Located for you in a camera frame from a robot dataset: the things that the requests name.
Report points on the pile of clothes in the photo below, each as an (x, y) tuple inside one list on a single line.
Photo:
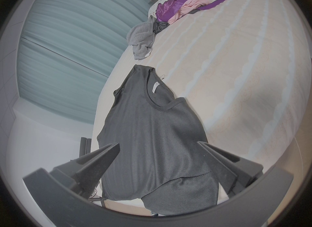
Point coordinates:
[(170, 8)]

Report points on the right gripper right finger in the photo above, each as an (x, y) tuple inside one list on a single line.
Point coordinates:
[(226, 167)]

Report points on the black chest of drawers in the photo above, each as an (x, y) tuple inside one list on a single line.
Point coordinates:
[(84, 148)]

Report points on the bed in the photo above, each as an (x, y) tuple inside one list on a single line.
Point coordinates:
[(231, 74)]

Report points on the blue-green curtain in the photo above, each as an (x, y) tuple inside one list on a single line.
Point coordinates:
[(61, 82), (85, 21)]

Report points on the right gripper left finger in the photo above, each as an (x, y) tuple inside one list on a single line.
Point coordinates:
[(90, 169)]

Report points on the grey garment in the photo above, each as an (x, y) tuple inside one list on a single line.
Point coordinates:
[(141, 35)]

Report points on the black T-shirt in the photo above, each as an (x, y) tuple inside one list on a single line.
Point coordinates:
[(151, 135)]

